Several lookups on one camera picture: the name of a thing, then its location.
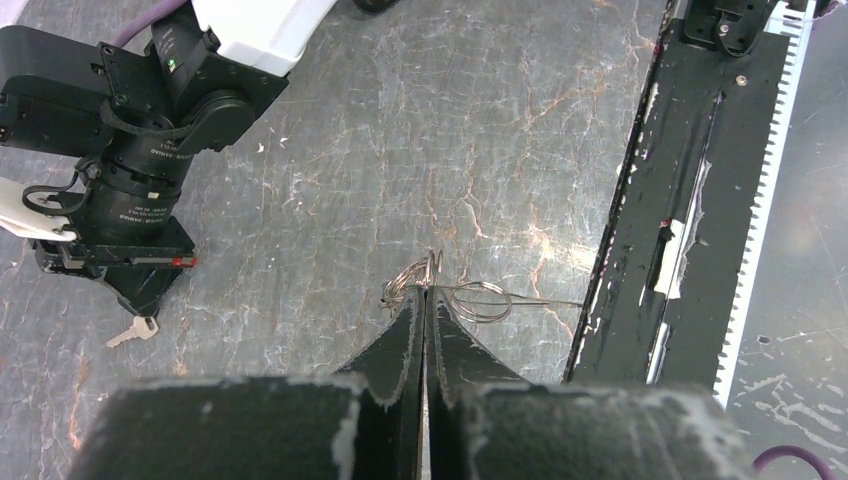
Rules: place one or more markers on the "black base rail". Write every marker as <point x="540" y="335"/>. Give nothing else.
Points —
<point x="669" y="295"/>

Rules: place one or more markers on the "silver brass key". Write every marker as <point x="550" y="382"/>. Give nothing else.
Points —
<point x="142" y="328"/>

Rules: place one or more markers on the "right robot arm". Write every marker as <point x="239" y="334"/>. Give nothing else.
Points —
<point x="186" y="77"/>

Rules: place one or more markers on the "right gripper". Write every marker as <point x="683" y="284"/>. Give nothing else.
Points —
<point x="125" y="233"/>

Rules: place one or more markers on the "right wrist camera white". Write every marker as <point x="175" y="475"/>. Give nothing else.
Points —
<point x="26" y="223"/>

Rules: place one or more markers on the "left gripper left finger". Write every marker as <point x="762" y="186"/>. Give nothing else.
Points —
<point x="382" y="436"/>

